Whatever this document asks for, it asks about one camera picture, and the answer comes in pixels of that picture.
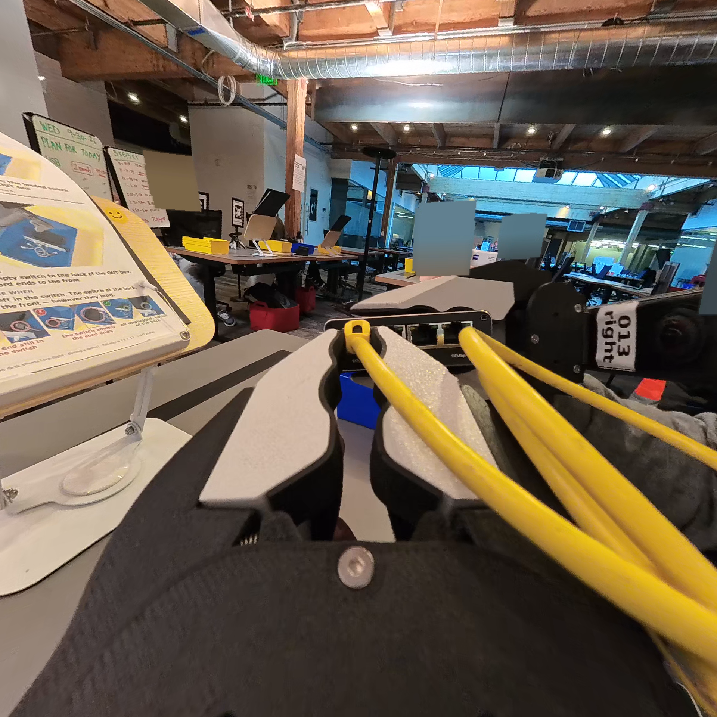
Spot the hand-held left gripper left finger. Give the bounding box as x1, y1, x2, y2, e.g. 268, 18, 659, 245
198, 328, 344, 527

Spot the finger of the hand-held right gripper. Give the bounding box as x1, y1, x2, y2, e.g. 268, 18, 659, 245
350, 274, 516, 321

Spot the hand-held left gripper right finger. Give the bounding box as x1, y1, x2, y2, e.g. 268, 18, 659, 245
370, 326, 499, 538

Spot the black ethernet splitter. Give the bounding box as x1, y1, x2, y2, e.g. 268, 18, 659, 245
324, 310, 495, 370

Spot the blue plastic bin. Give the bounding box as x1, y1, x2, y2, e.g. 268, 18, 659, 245
338, 372, 382, 431

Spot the yellow ethernet cable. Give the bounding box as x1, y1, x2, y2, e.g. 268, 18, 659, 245
343, 319, 717, 717

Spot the short wooden desk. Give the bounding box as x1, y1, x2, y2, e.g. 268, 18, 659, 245
374, 269, 426, 289

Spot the red bag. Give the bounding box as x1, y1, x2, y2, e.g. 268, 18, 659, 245
249, 299, 301, 334

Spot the person's grey sweatshirt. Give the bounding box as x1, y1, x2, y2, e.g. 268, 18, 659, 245
552, 372, 717, 555

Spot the long wooden desk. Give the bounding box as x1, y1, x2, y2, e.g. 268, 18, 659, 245
168, 243, 359, 314

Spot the wooden display board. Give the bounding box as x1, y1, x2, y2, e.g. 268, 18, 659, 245
0, 196, 216, 418

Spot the printed instruction sheet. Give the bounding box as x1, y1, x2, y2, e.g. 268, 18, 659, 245
0, 131, 191, 393

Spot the small whiteboard red writing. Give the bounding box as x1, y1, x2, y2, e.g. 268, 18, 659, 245
105, 147, 170, 229

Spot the large whiteboard green writing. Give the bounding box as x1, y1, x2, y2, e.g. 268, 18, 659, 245
24, 112, 113, 201

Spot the wooden post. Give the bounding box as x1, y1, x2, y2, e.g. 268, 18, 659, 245
284, 78, 309, 239

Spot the silver air duct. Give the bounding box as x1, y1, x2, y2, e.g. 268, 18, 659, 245
140, 0, 717, 82

